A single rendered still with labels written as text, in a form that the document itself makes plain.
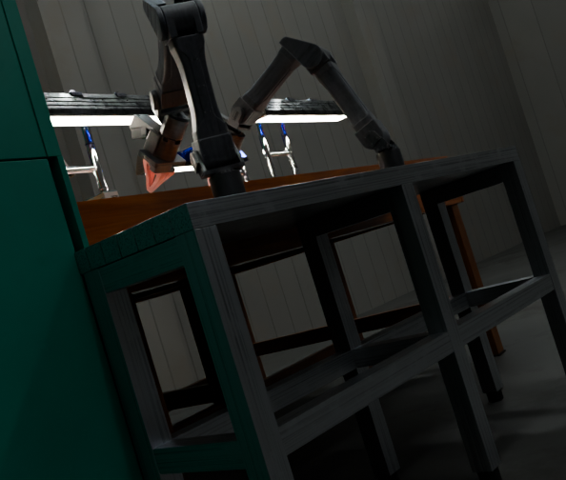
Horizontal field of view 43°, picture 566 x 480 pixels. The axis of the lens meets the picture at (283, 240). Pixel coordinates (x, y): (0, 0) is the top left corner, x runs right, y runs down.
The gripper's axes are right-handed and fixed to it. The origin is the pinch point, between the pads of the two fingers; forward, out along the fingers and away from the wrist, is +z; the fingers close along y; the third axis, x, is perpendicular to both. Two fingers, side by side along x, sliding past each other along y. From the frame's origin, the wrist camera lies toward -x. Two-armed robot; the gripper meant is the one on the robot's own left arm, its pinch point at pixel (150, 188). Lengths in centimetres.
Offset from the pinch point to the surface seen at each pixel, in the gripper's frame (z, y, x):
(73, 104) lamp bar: -7.8, 5.1, -26.9
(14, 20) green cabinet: -35, 43, -6
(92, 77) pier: 73, -181, -215
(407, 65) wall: 41, -589, -214
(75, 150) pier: 107, -158, -188
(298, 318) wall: 192, -310, -76
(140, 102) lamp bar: -8.1, -18.2, -28.0
